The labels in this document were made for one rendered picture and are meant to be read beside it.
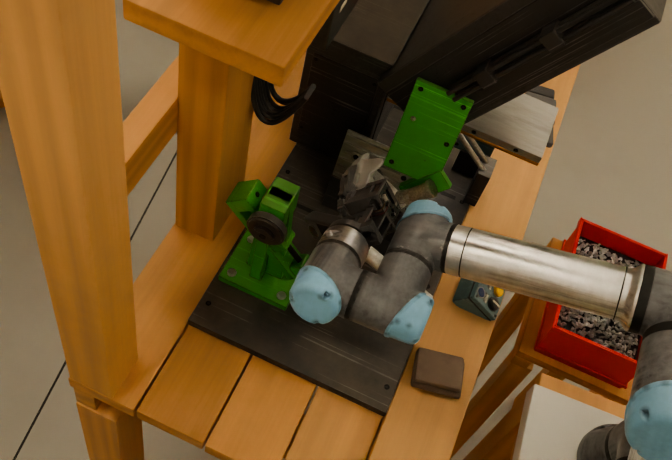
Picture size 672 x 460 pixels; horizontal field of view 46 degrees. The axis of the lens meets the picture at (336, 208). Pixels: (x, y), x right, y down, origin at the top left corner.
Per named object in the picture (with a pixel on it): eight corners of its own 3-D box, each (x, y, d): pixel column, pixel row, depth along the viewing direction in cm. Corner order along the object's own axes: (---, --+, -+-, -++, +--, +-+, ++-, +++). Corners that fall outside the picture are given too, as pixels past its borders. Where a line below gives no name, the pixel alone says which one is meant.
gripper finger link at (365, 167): (391, 147, 135) (385, 189, 129) (362, 156, 138) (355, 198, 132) (382, 135, 133) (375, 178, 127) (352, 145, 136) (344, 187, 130)
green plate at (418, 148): (443, 167, 168) (481, 84, 155) (434, 188, 161) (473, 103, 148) (393, 145, 169) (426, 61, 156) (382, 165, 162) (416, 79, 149)
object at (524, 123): (553, 117, 175) (559, 107, 172) (536, 167, 165) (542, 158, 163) (391, 48, 178) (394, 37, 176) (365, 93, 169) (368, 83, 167)
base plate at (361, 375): (524, 64, 216) (527, 59, 215) (384, 417, 152) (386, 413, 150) (382, 5, 220) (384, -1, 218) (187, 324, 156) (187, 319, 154)
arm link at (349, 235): (328, 283, 122) (303, 241, 119) (338, 265, 125) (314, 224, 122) (369, 274, 118) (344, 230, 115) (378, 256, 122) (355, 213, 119)
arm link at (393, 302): (448, 269, 113) (376, 239, 114) (422, 335, 107) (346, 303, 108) (436, 295, 119) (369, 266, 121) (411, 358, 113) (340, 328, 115)
